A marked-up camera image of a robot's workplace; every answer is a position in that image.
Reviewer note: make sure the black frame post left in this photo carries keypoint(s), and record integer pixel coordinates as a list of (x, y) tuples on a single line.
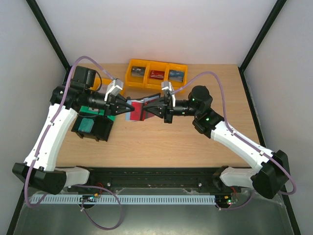
[(38, 14)]

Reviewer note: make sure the teal VIP card stack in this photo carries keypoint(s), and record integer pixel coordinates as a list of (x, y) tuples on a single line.
[(86, 125)]

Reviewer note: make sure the yellow bin with grey cards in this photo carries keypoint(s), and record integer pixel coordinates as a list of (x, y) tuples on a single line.
[(137, 82)]

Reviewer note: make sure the black leather card holder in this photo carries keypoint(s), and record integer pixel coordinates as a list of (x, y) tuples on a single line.
[(144, 100)]

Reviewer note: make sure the red VIP card stack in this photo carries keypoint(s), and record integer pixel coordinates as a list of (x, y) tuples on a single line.
[(157, 74)]

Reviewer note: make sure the blue VIP card stack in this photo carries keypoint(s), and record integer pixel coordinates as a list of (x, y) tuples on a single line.
[(176, 75)]

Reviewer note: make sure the black frame post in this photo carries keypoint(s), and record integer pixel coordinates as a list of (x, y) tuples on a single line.
[(278, 6), (38, 14)]

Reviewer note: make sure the green plastic bin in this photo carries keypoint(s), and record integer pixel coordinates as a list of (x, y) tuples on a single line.
[(90, 113)]

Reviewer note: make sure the white slotted cable duct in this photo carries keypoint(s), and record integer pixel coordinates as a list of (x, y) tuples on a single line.
[(132, 199)]

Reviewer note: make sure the black frame post right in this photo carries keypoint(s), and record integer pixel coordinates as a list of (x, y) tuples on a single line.
[(278, 6)]

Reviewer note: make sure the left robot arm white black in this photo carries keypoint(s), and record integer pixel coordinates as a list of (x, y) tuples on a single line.
[(73, 104)]

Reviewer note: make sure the grey VIP card stack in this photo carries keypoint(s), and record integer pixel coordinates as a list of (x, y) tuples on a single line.
[(137, 71)]

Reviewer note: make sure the yellow bin with red cards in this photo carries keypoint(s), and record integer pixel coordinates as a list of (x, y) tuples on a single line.
[(153, 83)]

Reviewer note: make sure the yellow bin near green bin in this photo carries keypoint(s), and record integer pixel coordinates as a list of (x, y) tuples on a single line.
[(105, 82)]

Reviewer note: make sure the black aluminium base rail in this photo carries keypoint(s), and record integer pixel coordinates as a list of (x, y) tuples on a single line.
[(156, 177)]

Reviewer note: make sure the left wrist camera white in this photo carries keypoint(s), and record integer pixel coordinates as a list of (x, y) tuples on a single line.
[(114, 88)]

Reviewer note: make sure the yellow bin with blue cards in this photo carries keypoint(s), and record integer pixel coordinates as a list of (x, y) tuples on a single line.
[(181, 67)]

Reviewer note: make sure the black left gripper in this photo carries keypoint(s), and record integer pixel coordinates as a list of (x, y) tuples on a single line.
[(111, 105)]

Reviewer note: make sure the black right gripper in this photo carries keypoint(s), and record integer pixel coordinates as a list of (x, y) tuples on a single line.
[(167, 109)]

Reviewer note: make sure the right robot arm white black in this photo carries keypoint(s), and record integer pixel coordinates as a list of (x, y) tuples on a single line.
[(209, 123)]

